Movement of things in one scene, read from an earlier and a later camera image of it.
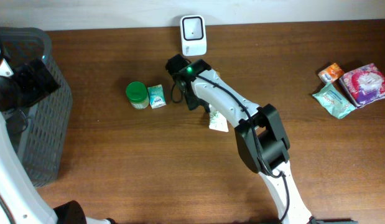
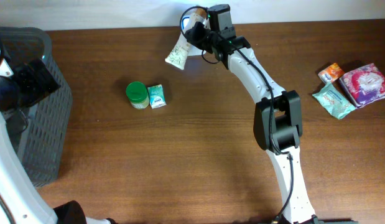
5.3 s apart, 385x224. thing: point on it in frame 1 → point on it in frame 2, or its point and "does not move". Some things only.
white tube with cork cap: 217,121 → 176,56
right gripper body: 193,100 → 195,34
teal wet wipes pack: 333,102 does not move
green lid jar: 137,93 does not move
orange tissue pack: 331,73 does not move
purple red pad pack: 366,85 does not move
